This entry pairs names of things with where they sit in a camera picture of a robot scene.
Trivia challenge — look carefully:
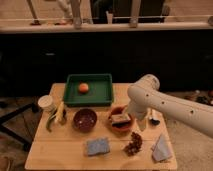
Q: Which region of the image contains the white cup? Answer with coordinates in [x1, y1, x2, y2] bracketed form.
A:
[38, 95, 54, 112]

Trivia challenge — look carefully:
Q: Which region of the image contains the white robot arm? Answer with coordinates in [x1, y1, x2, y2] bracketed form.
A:
[127, 74, 213, 138]

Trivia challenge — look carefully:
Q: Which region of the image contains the grey folded cloth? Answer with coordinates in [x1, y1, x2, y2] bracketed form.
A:
[151, 134, 172, 162]

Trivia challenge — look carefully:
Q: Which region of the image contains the purple bowl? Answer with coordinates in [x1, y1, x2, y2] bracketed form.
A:
[73, 108, 97, 133]

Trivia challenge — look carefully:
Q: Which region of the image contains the orange bowl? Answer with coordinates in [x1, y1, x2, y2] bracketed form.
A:
[108, 106, 134, 132]

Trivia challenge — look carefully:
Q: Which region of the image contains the orange fruit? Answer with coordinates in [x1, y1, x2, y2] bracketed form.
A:
[78, 83, 89, 93]

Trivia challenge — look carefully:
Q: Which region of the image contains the bunch of red grapes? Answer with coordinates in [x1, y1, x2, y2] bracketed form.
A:
[124, 132, 143, 156]

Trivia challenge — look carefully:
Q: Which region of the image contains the green plastic tray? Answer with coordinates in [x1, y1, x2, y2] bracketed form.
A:
[63, 73, 114, 107]

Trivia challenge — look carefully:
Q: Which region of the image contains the corn cob with husk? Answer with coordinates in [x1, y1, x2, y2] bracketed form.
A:
[46, 102, 66, 132]

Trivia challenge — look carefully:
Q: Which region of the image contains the white handled ladle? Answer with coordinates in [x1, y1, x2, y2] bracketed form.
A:
[149, 109, 160, 126]

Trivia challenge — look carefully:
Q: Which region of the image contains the blue sponge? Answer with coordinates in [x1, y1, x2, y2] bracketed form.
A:
[86, 138, 110, 156]

